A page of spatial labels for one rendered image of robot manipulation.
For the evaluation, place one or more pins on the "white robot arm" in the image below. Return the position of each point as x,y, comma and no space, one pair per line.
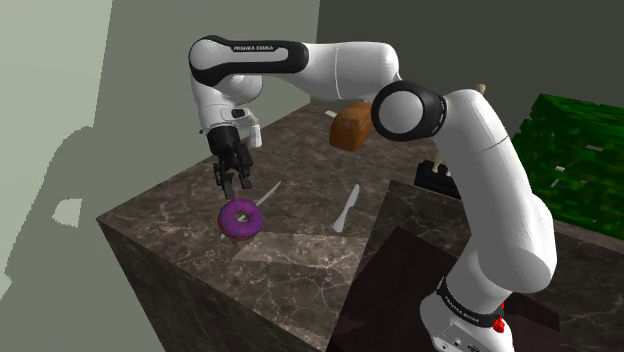
492,185

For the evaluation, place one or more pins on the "small white utensil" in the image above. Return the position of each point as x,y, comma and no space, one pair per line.
331,114

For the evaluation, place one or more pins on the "dark robot stand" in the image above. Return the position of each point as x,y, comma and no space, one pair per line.
390,292

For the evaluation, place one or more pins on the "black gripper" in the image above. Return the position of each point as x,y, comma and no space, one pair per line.
226,144

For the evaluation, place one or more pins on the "purple sprinkled donut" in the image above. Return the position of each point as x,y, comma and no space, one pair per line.
229,219

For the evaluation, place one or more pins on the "white butter knife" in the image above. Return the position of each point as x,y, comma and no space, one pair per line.
347,209

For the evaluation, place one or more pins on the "beige figure on black base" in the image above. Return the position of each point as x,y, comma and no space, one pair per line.
431,181

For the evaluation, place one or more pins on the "brown bread loaf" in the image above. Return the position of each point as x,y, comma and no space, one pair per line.
348,129

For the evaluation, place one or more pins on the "green leafy plant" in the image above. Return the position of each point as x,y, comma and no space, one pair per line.
575,161

